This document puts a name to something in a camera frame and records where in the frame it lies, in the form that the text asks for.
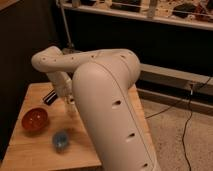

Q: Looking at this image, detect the grey baseboard ledge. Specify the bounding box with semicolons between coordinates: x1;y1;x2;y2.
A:
59;47;213;116

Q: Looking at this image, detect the wooden table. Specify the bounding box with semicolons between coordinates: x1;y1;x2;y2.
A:
0;82;158;171

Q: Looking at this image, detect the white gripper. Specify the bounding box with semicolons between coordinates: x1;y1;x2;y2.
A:
53;79;72;98

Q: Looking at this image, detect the black cable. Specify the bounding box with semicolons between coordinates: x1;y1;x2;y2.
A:
144;76;213;171

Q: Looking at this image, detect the red bowl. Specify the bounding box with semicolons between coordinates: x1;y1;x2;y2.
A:
21;108;49;132

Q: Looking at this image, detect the white shelf rail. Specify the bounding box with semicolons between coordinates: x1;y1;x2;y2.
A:
56;0;213;31

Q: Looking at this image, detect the white bottle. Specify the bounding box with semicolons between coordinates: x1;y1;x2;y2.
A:
66;97;76;116

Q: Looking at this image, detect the blue glass cup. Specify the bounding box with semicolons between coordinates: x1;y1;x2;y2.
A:
52;131;69;149

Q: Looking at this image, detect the black striped rectangular block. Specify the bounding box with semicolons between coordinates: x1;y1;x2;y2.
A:
42;90;58;106

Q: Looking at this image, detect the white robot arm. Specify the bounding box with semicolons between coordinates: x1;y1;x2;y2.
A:
31;46;161;171

